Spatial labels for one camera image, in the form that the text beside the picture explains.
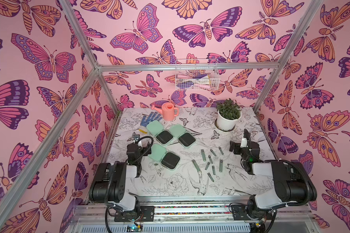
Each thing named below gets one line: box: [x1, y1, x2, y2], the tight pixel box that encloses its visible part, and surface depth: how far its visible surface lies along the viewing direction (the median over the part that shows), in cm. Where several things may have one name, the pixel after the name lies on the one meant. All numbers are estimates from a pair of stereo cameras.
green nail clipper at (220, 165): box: [219, 158, 224, 173], surface depth 92 cm
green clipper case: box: [147, 143, 181, 171], surface depth 95 cm
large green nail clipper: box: [200, 149, 207, 162], surface depth 97 cm
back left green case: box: [146, 119, 175, 145], surface depth 108 cm
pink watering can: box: [150, 101, 179, 122], surface depth 112 cm
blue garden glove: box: [139, 111, 163, 134], surface depth 118 cm
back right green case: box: [169, 124, 197, 148], surface depth 106 cm
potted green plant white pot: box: [214, 97, 243, 133], surface depth 100 cm
